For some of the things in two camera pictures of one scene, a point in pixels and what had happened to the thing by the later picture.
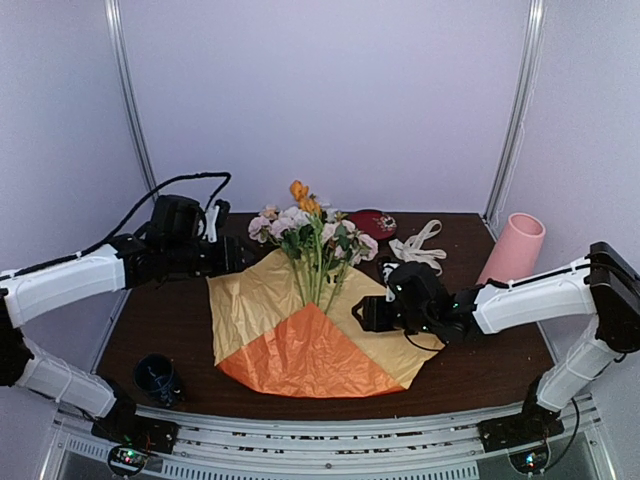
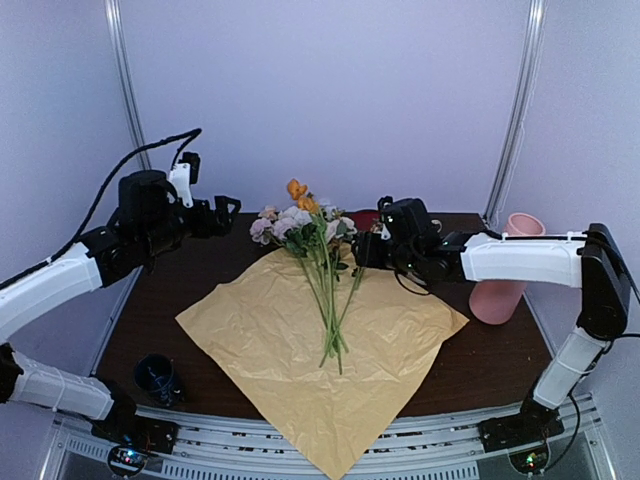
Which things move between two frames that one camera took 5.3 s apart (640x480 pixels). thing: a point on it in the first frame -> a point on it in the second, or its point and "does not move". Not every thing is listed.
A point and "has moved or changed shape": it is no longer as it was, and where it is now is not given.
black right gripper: (374, 320) -> (368, 255)
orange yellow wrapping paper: (269, 339) has moved or changed shape
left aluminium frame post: (121, 50) does not move
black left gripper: (229, 259) -> (206, 229)
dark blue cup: (154, 375) does not move
